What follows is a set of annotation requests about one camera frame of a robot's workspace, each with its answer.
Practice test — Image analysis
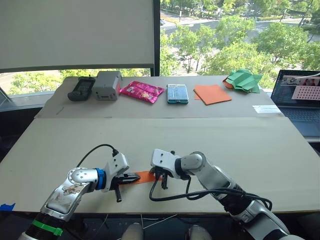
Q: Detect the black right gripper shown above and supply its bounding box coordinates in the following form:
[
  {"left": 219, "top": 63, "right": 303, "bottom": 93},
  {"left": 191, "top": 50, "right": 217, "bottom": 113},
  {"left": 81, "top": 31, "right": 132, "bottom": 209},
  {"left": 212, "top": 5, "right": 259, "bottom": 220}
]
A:
[{"left": 148, "top": 166, "right": 170, "bottom": 190}]

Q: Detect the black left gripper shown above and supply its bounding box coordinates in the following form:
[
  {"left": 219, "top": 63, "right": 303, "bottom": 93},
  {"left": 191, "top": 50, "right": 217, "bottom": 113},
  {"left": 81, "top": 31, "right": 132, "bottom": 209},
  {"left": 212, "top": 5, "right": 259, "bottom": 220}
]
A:
[{"left": 109, "top": 173, "right": 141, "bottom": 203}]

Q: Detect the orange paper sheet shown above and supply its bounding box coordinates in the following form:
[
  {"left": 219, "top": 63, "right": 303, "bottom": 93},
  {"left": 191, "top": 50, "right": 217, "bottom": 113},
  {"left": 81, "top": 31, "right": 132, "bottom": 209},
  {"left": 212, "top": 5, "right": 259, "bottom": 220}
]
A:
[{"left": 119, "top": 170, "right": 163, "bottom": 186}]

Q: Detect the large brown cardboard sheet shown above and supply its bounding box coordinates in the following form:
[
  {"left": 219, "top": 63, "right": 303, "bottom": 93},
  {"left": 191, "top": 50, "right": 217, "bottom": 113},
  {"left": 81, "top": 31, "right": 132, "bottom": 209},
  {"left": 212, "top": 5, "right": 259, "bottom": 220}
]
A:
[{"left": 0, "top": 116, "right": 320, "bottom": 215}]

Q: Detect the small brown cardboard sheet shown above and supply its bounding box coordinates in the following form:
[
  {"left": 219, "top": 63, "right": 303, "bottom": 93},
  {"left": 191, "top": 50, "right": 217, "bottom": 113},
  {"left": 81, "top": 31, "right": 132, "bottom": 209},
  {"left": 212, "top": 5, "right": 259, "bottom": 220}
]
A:
[{"left": 34, "top": 75, "right": 286, "bottom": 120}]

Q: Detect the grey rounded shape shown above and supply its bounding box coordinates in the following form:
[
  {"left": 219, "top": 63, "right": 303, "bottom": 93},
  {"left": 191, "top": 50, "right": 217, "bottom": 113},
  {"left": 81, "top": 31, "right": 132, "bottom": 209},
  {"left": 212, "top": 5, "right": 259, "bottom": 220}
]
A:
[
  {"left": 121, "top": 222, "right": 145, "bottom": 240},
  {"left": 184, "top": 224, "right": 213, "bottom": 240}
]

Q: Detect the teal rectangular box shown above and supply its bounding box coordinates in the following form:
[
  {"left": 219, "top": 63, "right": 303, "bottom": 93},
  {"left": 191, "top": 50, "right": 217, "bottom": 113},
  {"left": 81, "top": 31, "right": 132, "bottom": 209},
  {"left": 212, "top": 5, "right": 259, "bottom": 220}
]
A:
[{"left": 166, "top": 83, "right": 189, "bottom": 106}]

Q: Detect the pink snack bag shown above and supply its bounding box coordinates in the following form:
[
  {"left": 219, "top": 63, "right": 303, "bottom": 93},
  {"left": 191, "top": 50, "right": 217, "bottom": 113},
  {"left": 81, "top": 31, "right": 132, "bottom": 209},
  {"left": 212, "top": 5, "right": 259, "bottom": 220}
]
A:
[{"left": 119, "top": 80, "right": 166, "bottom": 104}]

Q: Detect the orange paper stack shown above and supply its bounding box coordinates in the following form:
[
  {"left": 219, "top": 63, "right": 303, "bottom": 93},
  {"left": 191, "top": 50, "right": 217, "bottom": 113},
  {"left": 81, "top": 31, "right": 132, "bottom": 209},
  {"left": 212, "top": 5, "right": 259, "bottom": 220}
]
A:
[{"left": 193, "top": 83, "right": 233, "bottom": 106}]

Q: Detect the grey battery box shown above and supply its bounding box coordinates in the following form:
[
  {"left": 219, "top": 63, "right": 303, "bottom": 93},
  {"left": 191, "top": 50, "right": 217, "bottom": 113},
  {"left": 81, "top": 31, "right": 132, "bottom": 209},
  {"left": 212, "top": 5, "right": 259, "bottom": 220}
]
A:
[{"left": 91, "top": 70, "right": 123, "bottom": 102}]

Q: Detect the black handheld controller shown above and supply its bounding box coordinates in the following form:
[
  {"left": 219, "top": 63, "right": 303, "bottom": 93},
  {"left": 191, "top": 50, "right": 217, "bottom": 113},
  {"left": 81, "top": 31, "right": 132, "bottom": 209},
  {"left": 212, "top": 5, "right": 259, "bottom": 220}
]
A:
[{"left": 67, "top": 75, "right": 96, "bottom": 102}]

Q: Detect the orange folded paper piece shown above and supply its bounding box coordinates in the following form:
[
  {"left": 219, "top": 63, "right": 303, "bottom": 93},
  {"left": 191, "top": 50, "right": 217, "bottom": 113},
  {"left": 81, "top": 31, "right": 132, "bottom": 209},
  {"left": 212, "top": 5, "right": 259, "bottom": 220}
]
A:
[{"left": 222, "top": 76, "right": 235, "bottom": 90}]

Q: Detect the blue tape piece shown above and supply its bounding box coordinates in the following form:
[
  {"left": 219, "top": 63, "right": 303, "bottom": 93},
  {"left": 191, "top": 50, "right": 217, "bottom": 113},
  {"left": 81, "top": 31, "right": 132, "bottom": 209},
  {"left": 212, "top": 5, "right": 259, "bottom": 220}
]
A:
[{"left": 0, "top": 202, "right": 16, "bottom": 212}]

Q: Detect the white tape strip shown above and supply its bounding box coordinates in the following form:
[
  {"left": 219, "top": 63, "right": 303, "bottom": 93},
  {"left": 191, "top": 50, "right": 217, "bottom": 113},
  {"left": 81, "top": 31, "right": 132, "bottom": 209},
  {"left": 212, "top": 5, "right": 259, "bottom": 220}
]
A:
[{"left": 252, "top": 104, "right": 280, "bottom": 115}]

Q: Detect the green folded paper pile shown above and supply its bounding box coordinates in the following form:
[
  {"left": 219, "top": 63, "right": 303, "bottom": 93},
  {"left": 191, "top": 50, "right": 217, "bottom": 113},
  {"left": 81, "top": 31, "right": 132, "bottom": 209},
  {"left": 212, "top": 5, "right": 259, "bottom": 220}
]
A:
[{"left": 223, "top": 68, "right": 264, "bottom": 94}]

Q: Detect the black laptop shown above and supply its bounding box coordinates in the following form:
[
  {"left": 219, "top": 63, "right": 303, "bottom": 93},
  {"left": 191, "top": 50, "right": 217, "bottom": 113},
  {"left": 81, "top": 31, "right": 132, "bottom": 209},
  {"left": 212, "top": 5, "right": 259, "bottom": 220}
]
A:
[{"left": 270, "top": 69, "right": 320, "bottom": 138}]

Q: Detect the white roller blind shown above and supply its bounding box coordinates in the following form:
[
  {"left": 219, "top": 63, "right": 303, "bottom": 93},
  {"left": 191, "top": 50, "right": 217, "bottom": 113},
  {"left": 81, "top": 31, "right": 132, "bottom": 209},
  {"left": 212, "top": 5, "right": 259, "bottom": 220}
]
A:
[{"left": 0, "top": 0, "right": 155, "bottom": 74}]

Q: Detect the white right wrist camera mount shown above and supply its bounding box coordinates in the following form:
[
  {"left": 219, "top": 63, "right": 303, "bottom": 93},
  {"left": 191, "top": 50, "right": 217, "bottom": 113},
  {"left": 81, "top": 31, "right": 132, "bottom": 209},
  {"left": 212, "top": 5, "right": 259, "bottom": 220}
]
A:
[{"left": 149, "top": 148, "right": 182, "bottom": 179}]

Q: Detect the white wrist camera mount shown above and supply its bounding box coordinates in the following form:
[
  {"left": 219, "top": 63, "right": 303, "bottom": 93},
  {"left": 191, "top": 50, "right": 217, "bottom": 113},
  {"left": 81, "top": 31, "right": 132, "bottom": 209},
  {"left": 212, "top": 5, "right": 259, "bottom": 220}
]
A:
[
  {"left": 103, "top": 152, "right": 131, "bottom": 193},
  {"left": 149, "top": 148, "right": 182, "bottom": 179}
]

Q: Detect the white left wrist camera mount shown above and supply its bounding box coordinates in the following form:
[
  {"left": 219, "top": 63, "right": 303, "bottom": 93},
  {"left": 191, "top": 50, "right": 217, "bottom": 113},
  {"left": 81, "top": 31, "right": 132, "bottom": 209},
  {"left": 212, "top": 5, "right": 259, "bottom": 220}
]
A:
[{"left": 103, "top": 152, "right": 131, "bottom": 193}]

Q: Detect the white string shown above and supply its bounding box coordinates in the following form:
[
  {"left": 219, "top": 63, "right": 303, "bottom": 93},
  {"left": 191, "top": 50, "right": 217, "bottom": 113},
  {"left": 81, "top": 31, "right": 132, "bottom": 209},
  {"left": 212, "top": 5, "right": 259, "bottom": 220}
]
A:
[{"left": 139, "top": 213, "right": 179, "bottom": 230}]

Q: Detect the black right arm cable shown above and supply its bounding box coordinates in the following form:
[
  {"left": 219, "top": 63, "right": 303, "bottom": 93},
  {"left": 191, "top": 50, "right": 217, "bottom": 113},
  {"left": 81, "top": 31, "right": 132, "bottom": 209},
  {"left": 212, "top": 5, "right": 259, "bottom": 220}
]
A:
[{"left": 149, "top": 176, "right": 273, "bottom": 211}]

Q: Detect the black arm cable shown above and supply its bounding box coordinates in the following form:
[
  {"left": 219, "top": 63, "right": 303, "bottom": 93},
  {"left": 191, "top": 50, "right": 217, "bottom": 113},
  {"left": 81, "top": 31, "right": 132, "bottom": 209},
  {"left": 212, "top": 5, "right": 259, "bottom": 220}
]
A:
[
  {"left": 149, "top": 176, "right": 273, "bottom": 211},
  {"left": 76, "top": 143, "right": 119, "bottom": 168}
]

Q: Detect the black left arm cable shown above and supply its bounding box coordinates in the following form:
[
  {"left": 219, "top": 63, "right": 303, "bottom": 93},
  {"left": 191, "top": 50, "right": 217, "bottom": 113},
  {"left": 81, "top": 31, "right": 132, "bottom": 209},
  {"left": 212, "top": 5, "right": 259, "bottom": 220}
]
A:
[{"left": 76, "top": 143, "right": 119, "bottom": 168}]

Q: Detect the black window frame post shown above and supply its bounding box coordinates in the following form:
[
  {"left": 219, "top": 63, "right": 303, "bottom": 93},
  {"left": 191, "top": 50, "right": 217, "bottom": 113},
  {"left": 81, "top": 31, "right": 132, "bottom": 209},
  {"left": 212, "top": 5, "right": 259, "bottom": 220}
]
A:
[{"left": 152, "top": 0, "right": 162, "bottom": 77}]

